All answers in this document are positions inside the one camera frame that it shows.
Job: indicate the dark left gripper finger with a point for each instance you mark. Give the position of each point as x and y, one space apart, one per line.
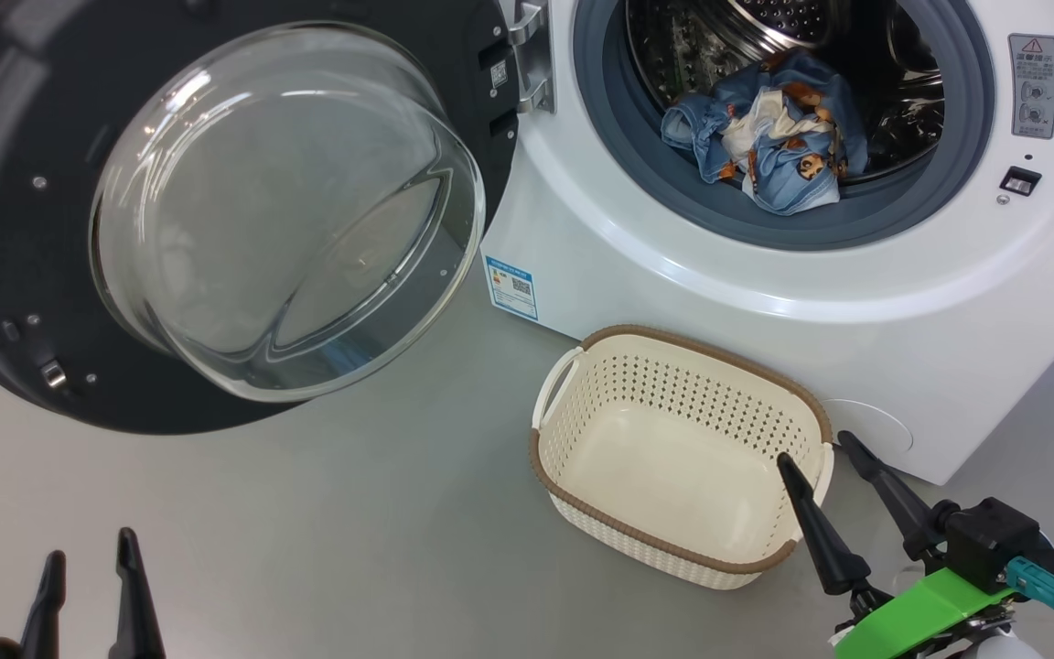
135 604
44 613

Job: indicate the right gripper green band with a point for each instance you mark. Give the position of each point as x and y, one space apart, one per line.
930 613

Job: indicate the cream perforated laundry basket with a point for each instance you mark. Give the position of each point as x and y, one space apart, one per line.
673 458

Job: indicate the white front-load washing machine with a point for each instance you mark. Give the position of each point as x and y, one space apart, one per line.
856 311

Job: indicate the black door latch socket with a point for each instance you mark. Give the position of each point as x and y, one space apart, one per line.
1021 180

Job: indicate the steel washing machine drum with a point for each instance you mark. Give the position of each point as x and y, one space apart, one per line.
902 82

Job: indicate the grey rubber door gasket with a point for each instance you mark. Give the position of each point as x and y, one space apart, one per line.
600 119

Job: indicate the silver door hinge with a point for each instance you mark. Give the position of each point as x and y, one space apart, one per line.
532 55

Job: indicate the round white filter cover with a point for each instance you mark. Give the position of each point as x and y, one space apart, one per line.
875 430

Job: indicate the blue energy label sticker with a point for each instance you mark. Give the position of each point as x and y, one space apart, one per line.
511 288

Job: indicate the grey warning sticker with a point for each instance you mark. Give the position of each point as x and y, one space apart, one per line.
1033 87

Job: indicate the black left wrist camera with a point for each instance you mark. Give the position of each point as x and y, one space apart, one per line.
1 652

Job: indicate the teal right camera connector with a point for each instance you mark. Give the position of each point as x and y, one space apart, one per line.
1044 590

